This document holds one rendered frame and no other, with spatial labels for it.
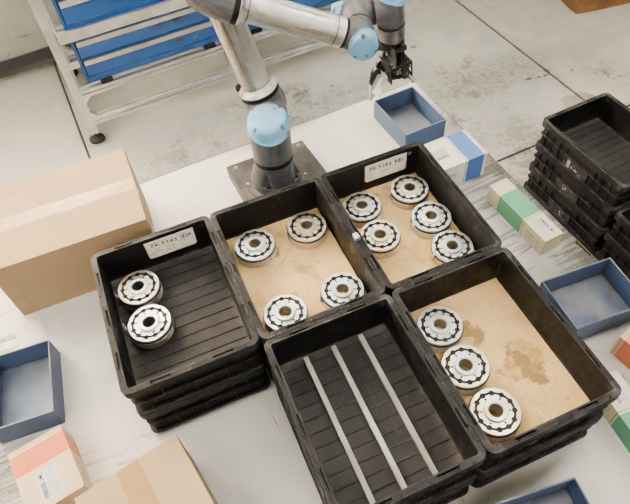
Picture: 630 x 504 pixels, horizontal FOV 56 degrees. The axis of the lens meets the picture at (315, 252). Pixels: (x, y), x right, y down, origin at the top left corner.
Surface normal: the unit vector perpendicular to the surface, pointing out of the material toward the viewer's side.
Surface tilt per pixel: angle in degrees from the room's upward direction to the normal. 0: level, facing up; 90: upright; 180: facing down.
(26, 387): 0
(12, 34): 90
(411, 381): 0
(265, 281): 0
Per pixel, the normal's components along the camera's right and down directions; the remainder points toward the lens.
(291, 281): -0.07, -0.61
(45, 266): 0.39, 0.72
